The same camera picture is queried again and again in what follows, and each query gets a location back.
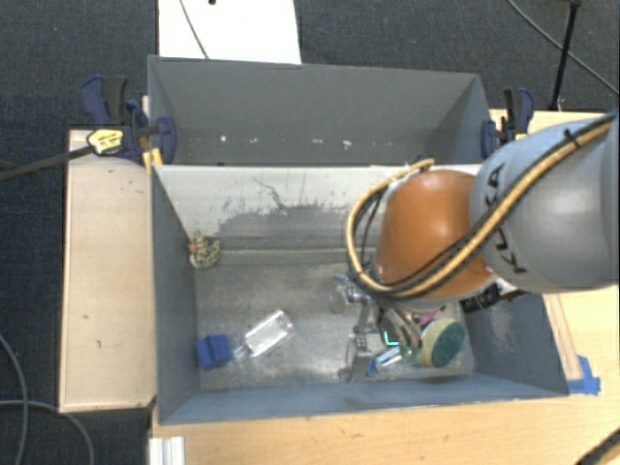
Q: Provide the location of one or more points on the black cylinder on white bracket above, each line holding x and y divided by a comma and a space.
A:
480, 301

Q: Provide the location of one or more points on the pale wood flat board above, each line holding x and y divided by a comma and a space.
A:
106, 284

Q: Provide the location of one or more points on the grey metal bin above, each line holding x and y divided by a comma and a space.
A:
290, 114

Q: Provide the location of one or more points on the clear bottle with blue cap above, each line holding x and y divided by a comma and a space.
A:
267, 334

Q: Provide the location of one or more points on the small pink object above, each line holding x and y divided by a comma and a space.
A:
429, 317

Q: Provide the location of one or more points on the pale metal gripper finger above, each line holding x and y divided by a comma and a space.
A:
359, 347
350, 292

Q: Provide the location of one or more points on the blue and clear plastic piece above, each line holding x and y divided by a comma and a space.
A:
383, 359

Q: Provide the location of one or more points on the green and tan toy animal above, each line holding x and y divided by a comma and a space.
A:
204, 251

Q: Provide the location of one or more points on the round yellow and green sponge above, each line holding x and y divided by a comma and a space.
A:
443, 344

